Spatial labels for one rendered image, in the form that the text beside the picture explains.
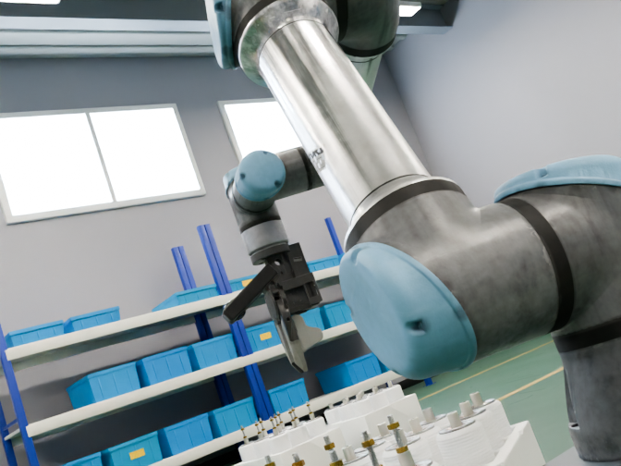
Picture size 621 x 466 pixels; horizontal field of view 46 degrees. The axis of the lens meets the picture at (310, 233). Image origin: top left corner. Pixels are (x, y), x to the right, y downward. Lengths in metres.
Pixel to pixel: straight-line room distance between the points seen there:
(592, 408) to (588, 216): 0.15
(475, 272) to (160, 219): 6.43
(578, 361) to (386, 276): 0.18
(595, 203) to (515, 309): 0.11
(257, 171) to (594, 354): 0.66
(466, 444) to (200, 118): 6.44
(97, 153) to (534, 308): 6.47
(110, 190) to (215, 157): 1.25
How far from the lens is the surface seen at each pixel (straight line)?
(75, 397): 5.86
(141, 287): 6.63
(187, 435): 5.71
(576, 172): 0.62
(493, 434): 1.58
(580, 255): 0.59
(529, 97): 8.35
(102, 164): 6.89
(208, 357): 5.90
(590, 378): 0.62
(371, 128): 0.66
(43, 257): 6.45
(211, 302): 5.98
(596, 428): 0.62
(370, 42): 0.92
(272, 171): 1.14
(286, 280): 1.22
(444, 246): 0.55
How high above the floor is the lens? 0.44
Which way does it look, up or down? 11 degrees up
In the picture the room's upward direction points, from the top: 20 degrees counter-clockwise
